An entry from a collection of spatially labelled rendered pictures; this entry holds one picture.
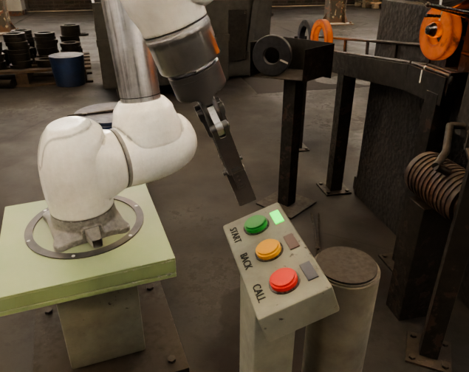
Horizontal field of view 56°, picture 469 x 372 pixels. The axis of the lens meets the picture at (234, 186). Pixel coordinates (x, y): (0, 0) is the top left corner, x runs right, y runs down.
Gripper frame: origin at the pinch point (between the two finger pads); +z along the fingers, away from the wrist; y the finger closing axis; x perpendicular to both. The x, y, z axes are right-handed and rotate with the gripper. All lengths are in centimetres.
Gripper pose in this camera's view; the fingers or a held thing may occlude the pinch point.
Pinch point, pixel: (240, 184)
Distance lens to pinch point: 70.6
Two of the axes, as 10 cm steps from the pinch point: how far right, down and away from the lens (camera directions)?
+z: 3.4, 8.0, 5.0
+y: -2.2, -4.5, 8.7
